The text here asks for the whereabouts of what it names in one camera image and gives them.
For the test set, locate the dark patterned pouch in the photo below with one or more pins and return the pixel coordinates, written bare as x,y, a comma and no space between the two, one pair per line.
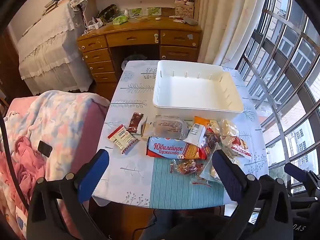
107,13

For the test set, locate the window frame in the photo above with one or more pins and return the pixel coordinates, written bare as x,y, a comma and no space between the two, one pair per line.
295,45

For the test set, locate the clear bread packet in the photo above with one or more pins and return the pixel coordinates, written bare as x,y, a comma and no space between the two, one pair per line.
170,127

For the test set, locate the white plastic bin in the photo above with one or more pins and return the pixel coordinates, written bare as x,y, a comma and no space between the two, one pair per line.
195,90

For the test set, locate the white power strip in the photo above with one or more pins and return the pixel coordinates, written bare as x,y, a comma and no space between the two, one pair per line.
95,24

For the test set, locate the black phone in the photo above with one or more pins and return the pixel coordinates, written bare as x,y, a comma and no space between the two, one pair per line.
45,148

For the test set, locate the metal window railing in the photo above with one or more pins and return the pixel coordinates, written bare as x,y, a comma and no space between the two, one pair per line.
265,97

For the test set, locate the clear pale puffs bag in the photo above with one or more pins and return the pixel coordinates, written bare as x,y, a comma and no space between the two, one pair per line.
228,131
206,172

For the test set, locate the blue red cookie pack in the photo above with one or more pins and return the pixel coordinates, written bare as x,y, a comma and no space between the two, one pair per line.
170,148

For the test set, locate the green tissue pack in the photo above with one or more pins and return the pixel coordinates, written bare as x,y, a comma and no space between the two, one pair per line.
120,20

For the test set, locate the red clear snack packet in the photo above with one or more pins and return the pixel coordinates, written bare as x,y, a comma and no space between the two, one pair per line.
186,167

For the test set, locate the white red-trimmed snack packet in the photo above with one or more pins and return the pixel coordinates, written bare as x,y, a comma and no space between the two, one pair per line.
127,143
117,132

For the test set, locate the wooden desk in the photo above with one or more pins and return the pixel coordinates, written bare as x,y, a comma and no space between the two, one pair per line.
135,38

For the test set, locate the white orange protein bar packet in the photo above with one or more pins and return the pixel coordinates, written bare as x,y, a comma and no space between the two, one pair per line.
196,133

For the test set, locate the printed gift box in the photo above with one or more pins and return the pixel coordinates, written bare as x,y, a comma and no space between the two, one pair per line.
184,8

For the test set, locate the patterned tablecloth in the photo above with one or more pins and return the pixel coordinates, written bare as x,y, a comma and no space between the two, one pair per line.
130,170

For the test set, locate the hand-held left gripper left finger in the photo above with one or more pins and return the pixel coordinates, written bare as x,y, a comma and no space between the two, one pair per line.
98,170

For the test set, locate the white lace cover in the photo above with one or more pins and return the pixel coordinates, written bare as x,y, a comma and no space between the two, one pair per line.
50,55

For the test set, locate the red white candy packet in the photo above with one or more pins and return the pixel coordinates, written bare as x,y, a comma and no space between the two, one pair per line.
241,147

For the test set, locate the printed cloth bag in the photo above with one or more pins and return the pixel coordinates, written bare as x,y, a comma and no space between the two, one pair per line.
78,0

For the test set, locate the pink fleece blanket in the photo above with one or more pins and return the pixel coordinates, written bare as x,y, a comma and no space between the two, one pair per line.
25,160

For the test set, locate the clear cracker packet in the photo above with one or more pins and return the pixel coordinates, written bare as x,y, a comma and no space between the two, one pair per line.
148,131

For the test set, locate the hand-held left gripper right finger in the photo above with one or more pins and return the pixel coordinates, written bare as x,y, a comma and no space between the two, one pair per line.
225,172

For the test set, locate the white curtain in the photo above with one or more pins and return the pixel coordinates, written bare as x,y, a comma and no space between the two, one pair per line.
225,20

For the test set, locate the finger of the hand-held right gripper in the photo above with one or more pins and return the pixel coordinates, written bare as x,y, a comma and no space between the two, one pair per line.
296,172

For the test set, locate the floral quilt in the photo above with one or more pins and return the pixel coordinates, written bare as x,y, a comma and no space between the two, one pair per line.
62,120

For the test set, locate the green leaf card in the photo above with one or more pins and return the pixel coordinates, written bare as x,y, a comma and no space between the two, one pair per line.
136,11
154,10

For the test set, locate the dark red snack bar packet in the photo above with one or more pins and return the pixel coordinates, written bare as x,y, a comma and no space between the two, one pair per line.
135,122

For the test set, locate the small white bottle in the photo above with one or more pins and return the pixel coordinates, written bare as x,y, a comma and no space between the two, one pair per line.
126,12

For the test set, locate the dark patterned snack packet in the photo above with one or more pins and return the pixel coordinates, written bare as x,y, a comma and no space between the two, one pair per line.
212,140

